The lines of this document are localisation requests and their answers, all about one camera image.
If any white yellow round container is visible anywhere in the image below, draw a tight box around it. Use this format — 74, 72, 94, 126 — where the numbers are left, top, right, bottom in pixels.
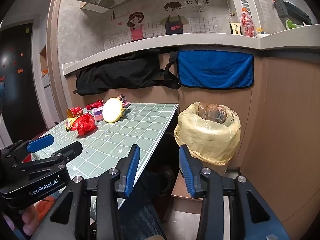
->
103, 98, 125, 123

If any person's leg in dark jeans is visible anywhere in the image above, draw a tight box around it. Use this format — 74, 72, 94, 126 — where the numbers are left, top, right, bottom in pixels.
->
119, 172, 165, 240

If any red wrapper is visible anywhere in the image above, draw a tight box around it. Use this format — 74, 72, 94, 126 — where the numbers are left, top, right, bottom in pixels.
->
86, 99, 104, 110

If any plastic bottle with red label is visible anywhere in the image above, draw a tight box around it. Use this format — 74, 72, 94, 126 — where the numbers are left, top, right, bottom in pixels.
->
239, 7, 256, 37

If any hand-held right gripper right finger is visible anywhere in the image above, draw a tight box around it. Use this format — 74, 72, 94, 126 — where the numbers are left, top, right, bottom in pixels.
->
179, 145, 290, 240

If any green dish item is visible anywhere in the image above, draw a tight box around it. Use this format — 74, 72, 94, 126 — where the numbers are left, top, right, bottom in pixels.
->
286, 19, 304, 30

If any sauce bottle with yellow label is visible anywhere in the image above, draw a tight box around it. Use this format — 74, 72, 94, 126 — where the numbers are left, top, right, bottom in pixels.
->
229, 12, 242, 36

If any grey utensil holder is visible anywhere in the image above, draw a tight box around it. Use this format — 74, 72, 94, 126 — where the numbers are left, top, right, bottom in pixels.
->
274, 0, 287, 18

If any brown plastic bag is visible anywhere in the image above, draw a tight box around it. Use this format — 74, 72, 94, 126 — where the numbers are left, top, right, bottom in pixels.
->
198, 103, 227, 123

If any purple cup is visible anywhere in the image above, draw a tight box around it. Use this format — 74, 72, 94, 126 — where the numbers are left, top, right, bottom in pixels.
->
94, 107, 105, 122

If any black jacket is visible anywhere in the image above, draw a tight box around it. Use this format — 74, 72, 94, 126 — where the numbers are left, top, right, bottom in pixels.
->
75, 49, 182, 96

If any red drink can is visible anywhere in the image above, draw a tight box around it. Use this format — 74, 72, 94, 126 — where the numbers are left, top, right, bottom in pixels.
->
66, 107, 83, 119

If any bin with yellow liner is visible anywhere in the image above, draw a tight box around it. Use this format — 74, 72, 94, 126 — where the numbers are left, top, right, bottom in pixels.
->
174, 102, 242, 166

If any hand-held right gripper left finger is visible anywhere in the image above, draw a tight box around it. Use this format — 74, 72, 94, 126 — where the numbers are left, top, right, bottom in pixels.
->
32, 144, 140, 240

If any red plastic bag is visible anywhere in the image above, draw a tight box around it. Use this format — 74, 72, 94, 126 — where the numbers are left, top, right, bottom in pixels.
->
71, 113, 96, 136

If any white kitchen counter ledge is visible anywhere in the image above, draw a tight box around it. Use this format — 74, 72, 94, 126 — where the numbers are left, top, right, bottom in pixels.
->
62, 24, 320, 77

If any group of fridge magnets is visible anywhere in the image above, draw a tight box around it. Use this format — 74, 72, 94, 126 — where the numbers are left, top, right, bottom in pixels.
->
0, 27, 32, 82

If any black refrigerator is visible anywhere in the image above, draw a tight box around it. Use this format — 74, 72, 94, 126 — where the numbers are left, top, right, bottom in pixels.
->
0, 22, 48, 150

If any cartoon wall sticker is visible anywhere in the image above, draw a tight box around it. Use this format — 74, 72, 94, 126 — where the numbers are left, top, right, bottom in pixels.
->
110, 0, 218, 43

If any blue towel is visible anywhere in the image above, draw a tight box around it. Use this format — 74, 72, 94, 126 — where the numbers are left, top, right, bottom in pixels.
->
176, 51, 254, 90

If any dark pink snack wrapper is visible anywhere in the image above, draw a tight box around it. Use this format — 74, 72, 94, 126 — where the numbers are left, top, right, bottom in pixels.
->
117, 94, 130, 109

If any person's left hand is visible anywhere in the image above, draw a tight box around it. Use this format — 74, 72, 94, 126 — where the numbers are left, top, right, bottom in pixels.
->
4, 211, 34, 237

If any green checked tablecloth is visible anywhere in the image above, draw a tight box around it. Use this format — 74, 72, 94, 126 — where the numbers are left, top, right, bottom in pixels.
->
24, 102, 180, 209

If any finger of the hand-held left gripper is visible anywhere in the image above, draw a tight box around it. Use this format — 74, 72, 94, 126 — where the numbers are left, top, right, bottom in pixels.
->
12, 141, 83, 174
0, 134, 55, 164

